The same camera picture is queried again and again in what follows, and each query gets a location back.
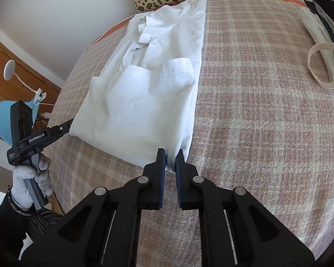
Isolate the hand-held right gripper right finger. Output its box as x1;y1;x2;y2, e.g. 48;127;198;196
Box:
175;149;315;267

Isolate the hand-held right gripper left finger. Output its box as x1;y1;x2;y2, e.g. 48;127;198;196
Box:
20;148;167;267

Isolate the light blue chair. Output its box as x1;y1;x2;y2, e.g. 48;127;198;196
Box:
0;100;38;146

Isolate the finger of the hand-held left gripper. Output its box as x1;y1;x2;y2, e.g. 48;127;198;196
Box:
47;118;74;143

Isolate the person's left hand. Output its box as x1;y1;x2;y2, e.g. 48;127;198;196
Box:
11;156;52;209

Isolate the white t-shirt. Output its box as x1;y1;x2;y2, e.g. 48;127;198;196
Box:
69;0;208;173

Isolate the white cable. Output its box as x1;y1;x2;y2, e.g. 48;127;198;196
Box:
35;103;56;119

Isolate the white clip lamp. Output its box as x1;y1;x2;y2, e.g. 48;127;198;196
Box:
3;61;46;103

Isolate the beaded bracelet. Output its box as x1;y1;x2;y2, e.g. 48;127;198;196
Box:
7;185;34;216

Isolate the person's left forearm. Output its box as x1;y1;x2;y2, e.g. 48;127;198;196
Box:
0;186;66;262

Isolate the wooden furniture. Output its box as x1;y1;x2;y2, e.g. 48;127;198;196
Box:
0;18;66;134

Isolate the cream tote bag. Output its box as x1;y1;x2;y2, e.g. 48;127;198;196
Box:
299;6;334;96

